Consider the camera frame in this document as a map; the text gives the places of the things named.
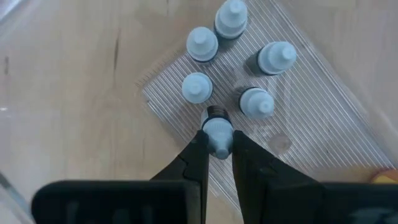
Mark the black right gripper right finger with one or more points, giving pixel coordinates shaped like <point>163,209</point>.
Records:
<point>295,202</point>

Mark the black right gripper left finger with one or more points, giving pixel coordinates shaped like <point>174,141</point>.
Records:
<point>140,202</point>

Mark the yellow food coloring bottle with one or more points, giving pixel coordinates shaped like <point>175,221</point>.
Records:
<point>385,177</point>

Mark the small white-capped dropper bottle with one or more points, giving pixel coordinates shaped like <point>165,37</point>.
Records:
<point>202,44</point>
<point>231,19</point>
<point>197,88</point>
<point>257,102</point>
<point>276,58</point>
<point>219,137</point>

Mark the clear plastic bin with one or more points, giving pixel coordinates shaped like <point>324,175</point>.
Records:
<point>311,109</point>

